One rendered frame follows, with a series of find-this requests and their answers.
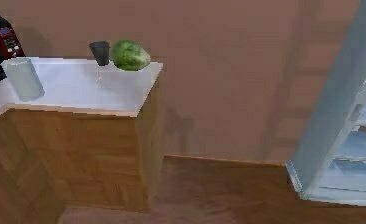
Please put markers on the green lettuce head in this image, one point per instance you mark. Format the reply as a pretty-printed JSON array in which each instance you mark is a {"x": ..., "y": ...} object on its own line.
[{"x": 129, "y": 55}]

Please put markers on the wooden counter with white top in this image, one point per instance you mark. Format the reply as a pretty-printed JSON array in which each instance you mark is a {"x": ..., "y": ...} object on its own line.
[{"x": 91, "y": 150}]

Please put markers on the dark grey cup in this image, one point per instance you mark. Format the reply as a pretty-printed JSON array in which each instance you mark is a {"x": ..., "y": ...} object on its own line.
[{"x": 100, "y": 52}]

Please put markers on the grey open fridge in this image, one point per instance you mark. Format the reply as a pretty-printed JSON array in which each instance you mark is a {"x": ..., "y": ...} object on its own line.
[{"x": 337, "y": 133}]

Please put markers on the red and black coffee machine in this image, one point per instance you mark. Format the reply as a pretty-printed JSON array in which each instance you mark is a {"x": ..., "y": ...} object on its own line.
[{"x": 2, "y": 41}]

